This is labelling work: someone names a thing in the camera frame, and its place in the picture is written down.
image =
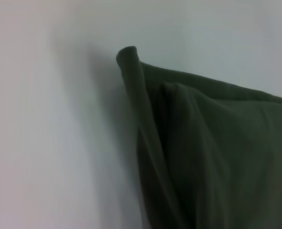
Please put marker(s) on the dark green FREE t-shirt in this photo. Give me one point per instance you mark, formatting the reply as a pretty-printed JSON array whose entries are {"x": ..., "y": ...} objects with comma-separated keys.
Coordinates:
[{"x": 214, "y": 155}]

